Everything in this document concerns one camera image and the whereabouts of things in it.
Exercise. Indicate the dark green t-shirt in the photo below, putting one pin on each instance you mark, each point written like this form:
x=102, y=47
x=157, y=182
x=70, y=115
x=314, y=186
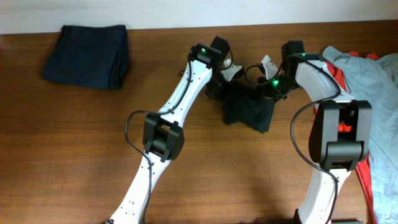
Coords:
x=240, y=103

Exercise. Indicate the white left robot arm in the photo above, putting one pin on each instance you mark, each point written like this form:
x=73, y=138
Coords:
x=163, y=136

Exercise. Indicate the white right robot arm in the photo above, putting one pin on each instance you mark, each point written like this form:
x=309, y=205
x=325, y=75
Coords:
x=339, y=138

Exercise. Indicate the folded navy blue garment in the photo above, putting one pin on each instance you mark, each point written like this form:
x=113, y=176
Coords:
x=90, y=57

